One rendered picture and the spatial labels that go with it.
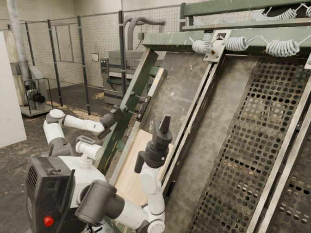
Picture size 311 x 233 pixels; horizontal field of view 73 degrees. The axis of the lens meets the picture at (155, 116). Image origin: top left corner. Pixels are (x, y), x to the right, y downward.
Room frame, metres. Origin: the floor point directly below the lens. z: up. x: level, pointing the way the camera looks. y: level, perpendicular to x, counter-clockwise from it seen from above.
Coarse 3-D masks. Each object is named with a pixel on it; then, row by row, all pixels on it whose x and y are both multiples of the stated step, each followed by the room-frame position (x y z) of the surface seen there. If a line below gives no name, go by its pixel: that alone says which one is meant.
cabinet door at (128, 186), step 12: (144, 132) 1.33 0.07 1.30; (144, 144) 1.28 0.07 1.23; (132, 156) 1.28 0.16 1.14; (168, 156) 1.10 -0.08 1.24; (132, 168) 1.22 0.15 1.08; (120, 180) 1.22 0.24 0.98; (132, 180) 1.17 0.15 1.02; (120, 192) 1.17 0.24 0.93; (132, 192) 1.11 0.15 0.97; (144, 192) 1.06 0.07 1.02
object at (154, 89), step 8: (160, 80) 1.50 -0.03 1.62; (152, 88) 1.49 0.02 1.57; (152, 96) 1.45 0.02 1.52; (152, 104) 1.45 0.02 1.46; (144, 120) 1.41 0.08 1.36; (136, 128) 1.38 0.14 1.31; (136, 136) 1.36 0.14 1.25; (128, 144) 1.34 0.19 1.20; (128, 152) 1.31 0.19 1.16; (120, 160) 1.30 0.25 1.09; (120, 168) 1.26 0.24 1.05; (112, 176) 1.26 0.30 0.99; (112, 184) 1.22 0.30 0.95
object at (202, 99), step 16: (208, 32) 1.15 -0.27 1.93; (224, 32) 1.25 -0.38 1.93; (224, 64) 1.24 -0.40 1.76; (208, 80) 1.17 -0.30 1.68; (208, 96) 1.16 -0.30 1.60; (192, 112) 1.13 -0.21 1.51; (192, 128) 1.08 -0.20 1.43; (176, 144) 1.06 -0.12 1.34; (176, 160) 1.00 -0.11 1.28; (160, 176) 1.00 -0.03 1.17; (176, 176) 1.00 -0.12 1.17
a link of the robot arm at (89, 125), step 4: (84, 120) 1.27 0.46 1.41; (88, 120) 1.26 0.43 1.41; (84, 124) 1.24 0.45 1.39; (88, 124) 1.23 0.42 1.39; (92, 124) 1.24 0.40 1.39; (96, 124) 1.25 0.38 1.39; (100, 124) 1.26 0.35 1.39; (84, 128) 1.22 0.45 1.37; (88, 128) 1.22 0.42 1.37; (92, 128) 1.23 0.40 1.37; (96, 128) 1.24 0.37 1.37; (100, 128) 1.24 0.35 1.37; (96, 132) 1.23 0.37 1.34
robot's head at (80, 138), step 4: (80, 136) 0.90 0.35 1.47; (84, 136) 0.90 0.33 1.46; (76, 140) 0.88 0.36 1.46; (80, 140) 0.87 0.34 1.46; (84, 140) 0.87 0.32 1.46; (88, 140) 0.89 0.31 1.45; (92, 140) 0.88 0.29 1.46; (76, 144) 0.88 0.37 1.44; (92, 144) 0.85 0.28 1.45; (76, 148) 0.86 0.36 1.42
